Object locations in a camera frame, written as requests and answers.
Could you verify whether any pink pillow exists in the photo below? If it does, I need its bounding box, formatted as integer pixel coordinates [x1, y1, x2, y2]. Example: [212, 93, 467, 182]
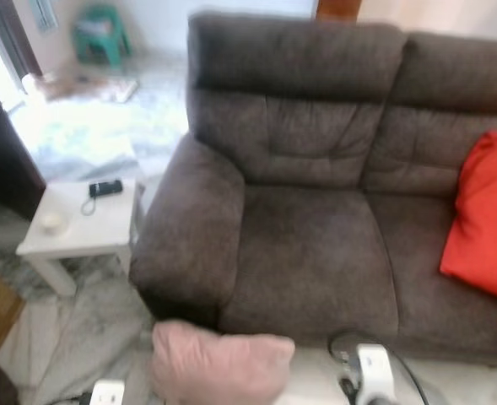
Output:
[151, 320, 297, 405]

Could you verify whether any brown fabric sofa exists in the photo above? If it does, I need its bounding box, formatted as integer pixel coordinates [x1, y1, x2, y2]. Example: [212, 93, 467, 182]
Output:
[130, 10, 497, 366]

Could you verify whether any red pillow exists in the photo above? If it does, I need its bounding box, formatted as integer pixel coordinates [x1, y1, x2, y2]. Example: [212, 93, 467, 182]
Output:
[439, 131, 497, 305]

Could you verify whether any white side table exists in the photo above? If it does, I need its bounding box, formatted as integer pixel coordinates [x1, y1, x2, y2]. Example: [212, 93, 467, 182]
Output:
[16, 178, 146, 297]

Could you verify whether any small white round candle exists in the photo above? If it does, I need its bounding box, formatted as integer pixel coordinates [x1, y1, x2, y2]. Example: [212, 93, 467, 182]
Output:
[38, 212, 68, 235]

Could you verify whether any beige patterned doormat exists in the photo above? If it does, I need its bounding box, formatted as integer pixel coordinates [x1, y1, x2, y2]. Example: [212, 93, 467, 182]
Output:
[41, 73, 140, 105]

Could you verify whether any dark wooden door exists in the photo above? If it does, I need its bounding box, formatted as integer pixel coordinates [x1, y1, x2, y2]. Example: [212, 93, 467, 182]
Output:
[0, 62, 47, 221]

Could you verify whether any green plastic stool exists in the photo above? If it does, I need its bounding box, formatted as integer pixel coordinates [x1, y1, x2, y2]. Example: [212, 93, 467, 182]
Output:
[72, 6, 133, 69]

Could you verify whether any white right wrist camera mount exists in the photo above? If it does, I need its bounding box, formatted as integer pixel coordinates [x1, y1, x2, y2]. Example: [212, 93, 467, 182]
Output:
[354, 343, 397, 405]

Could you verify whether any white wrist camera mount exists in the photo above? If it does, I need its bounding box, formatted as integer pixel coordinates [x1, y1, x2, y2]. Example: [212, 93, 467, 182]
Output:
[354, 343, 397, 405]
[89, 379, 127, 405]

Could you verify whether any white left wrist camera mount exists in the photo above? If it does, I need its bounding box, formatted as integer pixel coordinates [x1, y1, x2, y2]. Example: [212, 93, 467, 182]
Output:
[89, 379, 127, 405]

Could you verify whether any brown wooden post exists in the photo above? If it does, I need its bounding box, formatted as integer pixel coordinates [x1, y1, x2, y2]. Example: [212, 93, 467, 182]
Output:
[316, 0, 364, 22]

